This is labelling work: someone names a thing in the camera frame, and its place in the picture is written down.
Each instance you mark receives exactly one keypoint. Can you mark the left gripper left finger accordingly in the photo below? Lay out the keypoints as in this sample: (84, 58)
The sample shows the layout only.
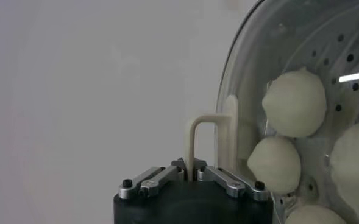
(158, 179)

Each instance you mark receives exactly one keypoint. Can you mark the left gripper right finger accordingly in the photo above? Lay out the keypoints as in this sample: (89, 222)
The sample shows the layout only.
(228, 182)

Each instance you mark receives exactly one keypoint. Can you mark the white steamed baozi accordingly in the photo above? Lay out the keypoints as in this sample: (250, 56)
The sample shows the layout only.
(353, 167)
(275, 164)
(295, 103)
(314, 216)

